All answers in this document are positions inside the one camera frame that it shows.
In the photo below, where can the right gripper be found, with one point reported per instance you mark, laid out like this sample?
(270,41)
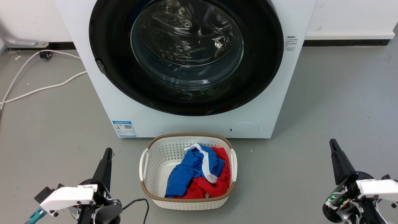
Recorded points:
(345,202)

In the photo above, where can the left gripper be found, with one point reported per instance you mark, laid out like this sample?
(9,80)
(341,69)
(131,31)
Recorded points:
(107,211)

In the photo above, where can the round black glass washer door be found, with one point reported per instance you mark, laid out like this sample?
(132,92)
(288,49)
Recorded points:
(108,46)

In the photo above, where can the white front-load washing machine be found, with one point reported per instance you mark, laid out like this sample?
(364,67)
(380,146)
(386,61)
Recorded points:
(186,126)

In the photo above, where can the blue energy label sticker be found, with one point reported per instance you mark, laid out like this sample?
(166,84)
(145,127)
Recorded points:
(124,128)

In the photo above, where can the white perforated laundry basket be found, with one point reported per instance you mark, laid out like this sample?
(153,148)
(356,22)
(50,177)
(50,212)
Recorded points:
(155,158)

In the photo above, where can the teal connector piece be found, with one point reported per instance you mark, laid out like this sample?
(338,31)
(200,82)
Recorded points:
(35,216)

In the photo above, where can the blue garment with white trim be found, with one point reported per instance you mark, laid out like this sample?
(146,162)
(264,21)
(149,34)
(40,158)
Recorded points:
(186,174)

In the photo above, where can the round white filter cover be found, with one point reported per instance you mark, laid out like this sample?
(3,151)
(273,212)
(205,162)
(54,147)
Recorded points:
(244,129)

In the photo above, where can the red garment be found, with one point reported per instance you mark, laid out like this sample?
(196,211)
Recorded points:
(217,183)

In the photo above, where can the small black text sticker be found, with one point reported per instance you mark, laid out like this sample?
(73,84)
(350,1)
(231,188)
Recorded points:
(291,43)

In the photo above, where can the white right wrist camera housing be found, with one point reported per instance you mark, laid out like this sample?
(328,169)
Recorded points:
(379,188)

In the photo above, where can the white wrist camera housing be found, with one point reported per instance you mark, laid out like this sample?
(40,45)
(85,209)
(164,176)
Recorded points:
(379,188)
(67,197)

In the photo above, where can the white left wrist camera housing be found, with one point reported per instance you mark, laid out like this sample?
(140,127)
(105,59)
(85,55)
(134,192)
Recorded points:
(67,197)

